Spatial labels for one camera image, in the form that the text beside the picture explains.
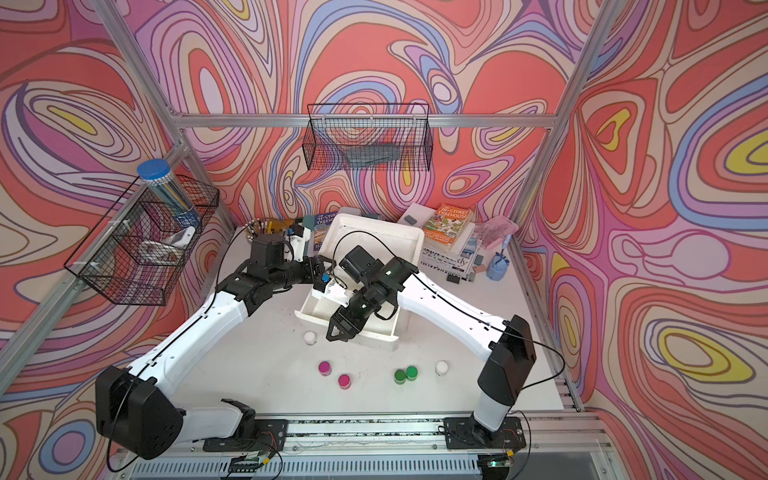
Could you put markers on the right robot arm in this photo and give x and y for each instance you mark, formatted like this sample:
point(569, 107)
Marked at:
point(505, 346)

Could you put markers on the white paint can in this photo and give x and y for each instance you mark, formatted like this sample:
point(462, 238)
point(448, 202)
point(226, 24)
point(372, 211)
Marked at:
point(310, 338)
point(441, 368)

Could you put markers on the blue lid pencil tube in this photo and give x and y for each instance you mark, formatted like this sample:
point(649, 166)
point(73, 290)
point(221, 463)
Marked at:
point(157, 174)

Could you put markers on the magenta paint can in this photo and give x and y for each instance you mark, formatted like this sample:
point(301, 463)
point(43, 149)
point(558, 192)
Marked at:
point(325, 368)
point(344, 381)

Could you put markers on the orange treehouse book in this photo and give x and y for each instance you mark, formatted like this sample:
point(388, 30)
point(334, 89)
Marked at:
point(446, 224)

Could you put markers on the pink plastic case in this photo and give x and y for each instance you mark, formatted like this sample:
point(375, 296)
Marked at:
point(494, 231)

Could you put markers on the white drawer cabinet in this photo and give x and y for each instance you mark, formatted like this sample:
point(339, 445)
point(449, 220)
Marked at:
point(382, 240)

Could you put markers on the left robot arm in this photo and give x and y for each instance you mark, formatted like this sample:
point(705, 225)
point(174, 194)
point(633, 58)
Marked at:
point(133, 404)

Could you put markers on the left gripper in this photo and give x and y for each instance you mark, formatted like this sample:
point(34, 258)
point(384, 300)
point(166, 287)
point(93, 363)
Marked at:
point(318, 274)

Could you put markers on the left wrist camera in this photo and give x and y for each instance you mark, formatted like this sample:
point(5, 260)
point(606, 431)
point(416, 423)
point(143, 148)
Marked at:
point(299, 237)

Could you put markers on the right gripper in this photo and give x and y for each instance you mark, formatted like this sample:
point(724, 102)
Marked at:
point(345, 320)

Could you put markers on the black wire basket back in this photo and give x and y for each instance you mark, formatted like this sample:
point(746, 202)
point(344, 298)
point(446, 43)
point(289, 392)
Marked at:
point(390, 137)

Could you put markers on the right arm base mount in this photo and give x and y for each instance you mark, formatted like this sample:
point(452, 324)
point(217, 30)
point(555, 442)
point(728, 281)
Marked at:
point(466, 433)

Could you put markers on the black wire basket left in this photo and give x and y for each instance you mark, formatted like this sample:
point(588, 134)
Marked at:
point(131, 265)

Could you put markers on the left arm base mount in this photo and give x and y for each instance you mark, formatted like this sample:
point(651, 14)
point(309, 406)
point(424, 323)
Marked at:
point(255, 435)

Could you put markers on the teal folder with book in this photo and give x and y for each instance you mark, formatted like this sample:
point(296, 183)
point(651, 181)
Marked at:
point(319, 226)

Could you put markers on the pencil cup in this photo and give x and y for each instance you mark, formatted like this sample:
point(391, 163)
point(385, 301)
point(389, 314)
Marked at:
point(254, 228)

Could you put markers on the green paint can right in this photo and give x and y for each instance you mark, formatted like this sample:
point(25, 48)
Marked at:
point(411, 373)

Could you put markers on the white object in basket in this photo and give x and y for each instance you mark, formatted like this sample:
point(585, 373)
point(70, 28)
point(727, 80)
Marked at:
point(180, 239)

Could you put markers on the blue desk lamp base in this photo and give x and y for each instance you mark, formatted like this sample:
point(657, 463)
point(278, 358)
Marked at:
point(498, 267)

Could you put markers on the green paint can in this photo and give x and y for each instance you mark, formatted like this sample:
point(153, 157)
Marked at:
point(400, 376)
point(411, 373)

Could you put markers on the white book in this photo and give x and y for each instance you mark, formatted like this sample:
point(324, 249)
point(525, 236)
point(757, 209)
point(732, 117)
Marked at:
point(421, 213)

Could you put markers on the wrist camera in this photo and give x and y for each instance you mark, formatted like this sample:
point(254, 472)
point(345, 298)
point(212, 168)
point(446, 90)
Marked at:
point(359, 265)
point(299, 237)

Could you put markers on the green paint can left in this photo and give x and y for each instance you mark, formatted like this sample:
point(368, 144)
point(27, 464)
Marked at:
point(400, 376)

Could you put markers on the black wire basket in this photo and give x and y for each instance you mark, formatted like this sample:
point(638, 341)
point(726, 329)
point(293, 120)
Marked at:
point(390, 137)
point(131, 265)

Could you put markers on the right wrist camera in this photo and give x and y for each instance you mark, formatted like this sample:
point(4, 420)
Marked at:
point(359, 265)

